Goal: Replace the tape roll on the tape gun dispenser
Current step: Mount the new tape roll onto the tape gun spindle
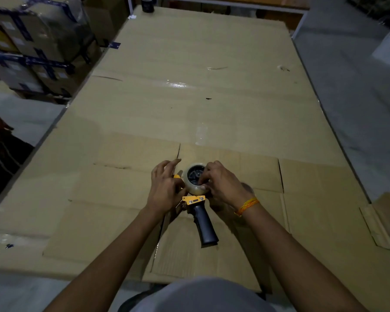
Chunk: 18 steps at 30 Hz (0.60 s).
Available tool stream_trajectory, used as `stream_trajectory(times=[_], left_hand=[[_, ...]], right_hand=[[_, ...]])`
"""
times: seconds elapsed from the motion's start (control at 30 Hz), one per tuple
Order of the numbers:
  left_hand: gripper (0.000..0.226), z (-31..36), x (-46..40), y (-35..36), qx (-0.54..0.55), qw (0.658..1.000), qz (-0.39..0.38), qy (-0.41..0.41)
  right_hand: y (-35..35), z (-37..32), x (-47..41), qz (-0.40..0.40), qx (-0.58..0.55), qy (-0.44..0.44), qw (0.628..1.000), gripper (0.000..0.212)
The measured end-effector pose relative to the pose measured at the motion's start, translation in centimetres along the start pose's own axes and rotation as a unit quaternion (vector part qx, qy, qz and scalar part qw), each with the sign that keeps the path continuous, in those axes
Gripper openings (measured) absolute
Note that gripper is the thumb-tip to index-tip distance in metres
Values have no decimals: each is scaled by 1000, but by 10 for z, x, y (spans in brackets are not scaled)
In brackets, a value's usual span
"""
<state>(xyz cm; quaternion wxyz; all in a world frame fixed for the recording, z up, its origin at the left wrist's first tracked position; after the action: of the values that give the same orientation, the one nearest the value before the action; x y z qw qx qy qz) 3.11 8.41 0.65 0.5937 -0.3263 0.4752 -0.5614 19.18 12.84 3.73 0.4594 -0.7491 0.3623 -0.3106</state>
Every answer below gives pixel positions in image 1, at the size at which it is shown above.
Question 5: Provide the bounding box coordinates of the person's left hand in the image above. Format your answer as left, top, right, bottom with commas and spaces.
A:
146, 159, 186, 216

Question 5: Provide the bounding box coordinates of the clear tape roll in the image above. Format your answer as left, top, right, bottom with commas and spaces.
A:
182, 162, 212, 196

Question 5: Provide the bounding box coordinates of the pile of cardboard scraps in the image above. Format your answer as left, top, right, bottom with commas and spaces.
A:
346, 0, 390, 28

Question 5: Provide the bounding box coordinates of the black yellow tape dispenser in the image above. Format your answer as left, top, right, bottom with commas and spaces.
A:
172, 162, 220, 248

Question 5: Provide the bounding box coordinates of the large cardboard sheet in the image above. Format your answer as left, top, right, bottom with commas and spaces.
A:
0, 5, 390, 312

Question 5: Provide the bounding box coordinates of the grey shirt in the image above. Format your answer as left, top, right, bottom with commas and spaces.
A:
130, 277, 277, 312

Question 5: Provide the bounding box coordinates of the wooden desk with white frame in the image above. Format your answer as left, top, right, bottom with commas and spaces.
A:
127, 0, 311, 40

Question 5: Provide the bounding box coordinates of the white box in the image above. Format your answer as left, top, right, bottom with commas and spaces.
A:
371, 35, 390, 68

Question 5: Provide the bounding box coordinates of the person's right forearm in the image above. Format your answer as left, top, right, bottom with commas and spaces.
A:
240, 201, 368, 312

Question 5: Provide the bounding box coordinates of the stack of cartons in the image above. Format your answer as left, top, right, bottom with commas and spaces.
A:
0, 0, 102, 100

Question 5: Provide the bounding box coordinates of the orange thread bracelet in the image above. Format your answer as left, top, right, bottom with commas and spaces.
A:
234, 197, 260, 218

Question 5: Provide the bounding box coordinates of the person's right hand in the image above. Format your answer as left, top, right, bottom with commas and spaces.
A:
198, 160, 256, 210

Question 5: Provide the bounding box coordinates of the open brown cardboard box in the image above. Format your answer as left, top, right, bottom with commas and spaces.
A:
83, 0, 131, 48

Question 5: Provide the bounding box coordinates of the person's left forearm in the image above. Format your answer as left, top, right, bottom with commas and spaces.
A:
44, 206, 170, 312

